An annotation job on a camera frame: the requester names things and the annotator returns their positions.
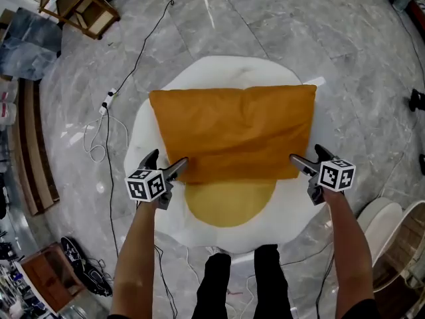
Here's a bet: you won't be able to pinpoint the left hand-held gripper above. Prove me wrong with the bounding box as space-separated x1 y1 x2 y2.
125 149 189 211

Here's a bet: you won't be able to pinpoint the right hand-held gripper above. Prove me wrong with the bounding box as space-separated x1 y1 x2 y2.
289 144 357 207

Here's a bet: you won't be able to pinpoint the orange pillow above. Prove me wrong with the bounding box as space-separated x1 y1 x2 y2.
148 84 318 184

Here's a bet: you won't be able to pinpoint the white egg-shaped seat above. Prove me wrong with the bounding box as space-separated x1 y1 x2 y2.
124 55 328 255

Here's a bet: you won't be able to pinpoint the person's right forearm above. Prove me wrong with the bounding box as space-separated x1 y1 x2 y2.
320 188 377 312

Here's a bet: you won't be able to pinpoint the person's left forearm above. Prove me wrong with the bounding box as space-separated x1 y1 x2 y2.
110 198 161 319

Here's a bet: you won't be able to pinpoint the white power strip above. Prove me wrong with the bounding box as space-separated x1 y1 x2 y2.
99 88 118 116

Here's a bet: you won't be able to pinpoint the white plastic chair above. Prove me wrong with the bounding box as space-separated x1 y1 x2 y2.
356 197 425 292

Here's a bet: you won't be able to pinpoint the black stand foot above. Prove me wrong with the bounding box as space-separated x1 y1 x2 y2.
408 88 425 113

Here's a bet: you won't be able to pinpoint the person's right leg, black trousers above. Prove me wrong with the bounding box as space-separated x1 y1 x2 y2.
253 243 295 319

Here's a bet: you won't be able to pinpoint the person's leg, black trousers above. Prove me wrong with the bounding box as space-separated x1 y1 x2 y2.
253 243 295 319
195 253 233 319

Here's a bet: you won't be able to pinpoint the stack of wooden boards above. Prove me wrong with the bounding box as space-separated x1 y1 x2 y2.
14 77 61 217

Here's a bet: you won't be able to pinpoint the person's left leg, black trousers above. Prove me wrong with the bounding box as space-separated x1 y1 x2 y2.
195 253 233 319

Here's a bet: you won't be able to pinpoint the brown wooden box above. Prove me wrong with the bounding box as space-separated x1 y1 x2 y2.
19 242 88 314

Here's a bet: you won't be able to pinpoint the white bucket, red label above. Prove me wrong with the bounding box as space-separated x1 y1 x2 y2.
0 80 18 103
0 102 17 126

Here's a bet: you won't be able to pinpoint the blue-grey plastic sheet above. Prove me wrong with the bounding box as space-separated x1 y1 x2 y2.
0 7 64 81

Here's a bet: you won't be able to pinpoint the white coiled cable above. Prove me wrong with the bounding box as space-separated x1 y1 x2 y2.
82 112 129 163

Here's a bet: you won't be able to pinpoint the long black cable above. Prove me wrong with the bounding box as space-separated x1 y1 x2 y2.
114 0 182 96

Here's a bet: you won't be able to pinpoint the black bag with cables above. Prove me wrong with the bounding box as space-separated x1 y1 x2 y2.
60 235 114 298

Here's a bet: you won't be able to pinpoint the wooden stool frame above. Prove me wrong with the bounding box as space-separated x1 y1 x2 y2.
31 0 122 41

